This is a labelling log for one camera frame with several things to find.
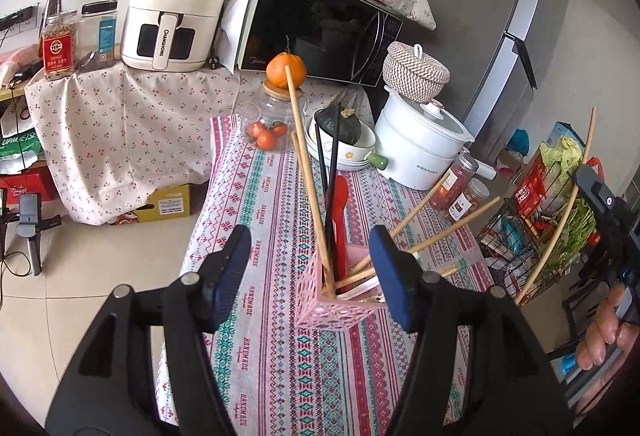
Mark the leafy green vegetables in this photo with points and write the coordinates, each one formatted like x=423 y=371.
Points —
x=565 y=156

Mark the woven lidded basket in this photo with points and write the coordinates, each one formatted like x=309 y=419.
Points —
x=415 y=71

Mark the yellow cardboard box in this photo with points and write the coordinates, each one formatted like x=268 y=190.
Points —
x=167 y=206

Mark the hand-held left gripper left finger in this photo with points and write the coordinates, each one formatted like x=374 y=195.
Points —
x=232 y=266

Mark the small tangerine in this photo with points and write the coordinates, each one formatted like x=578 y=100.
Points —
x=257 y=130
x=279 y=130
x=268 y=141

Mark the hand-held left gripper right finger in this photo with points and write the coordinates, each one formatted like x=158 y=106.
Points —
x=390 y=276

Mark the green plastic bag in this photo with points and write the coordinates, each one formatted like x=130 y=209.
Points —
x=20 y=149

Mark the black chopstick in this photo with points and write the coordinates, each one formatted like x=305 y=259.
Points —
x=336 y=161
x=320 y=151

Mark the clear jar blue label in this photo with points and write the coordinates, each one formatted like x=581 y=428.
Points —
x=102 y=36

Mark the jar of red dried fruit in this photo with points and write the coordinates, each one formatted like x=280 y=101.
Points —
x=447 y=188

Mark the red snack packets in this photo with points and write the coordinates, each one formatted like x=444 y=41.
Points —
x=530 y=188

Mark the white electric cooker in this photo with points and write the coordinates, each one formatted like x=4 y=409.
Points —
x=410 y=146

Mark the black power plug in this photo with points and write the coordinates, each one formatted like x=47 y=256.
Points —
x=215 y=64

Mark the black door microwave oven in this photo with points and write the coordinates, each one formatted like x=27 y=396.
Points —
x=310 y=16

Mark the red box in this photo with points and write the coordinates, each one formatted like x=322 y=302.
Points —
x=25 y=188

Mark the red plastic spoon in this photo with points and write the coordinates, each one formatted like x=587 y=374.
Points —
x=341 y=211

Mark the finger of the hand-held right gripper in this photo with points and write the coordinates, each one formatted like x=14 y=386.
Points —
x=595 y=196

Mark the large orange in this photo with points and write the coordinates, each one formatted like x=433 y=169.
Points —
x=277 y=74

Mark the red green patterned tablecloth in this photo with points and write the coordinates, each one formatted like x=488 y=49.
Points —
x=280 y=366

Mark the dark green pumpkin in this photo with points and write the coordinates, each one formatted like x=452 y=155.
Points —
x=350 y=129

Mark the pink perforated utensil basket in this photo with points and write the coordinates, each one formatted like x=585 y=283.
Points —
x=325 y=311

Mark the phone on tripod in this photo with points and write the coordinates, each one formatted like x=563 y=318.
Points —
x=29 y=211

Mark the black power strip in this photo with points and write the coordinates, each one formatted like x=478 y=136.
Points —
x=17 y=16

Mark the clear glass jar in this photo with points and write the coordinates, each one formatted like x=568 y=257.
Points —
x=270 y=109

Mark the jar of dried fruit slices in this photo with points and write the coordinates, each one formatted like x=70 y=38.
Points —
x=467 y=203

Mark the light blue carton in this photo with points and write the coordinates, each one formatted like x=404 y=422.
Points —
x=562 y=131

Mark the jar with red label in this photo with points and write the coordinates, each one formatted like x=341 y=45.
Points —
x=59 y=51

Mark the teal plastic bag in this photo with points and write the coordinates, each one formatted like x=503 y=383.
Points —
x=517 y=141

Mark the small floral print tablecloth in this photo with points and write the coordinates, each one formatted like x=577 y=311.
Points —
x=125 y=131

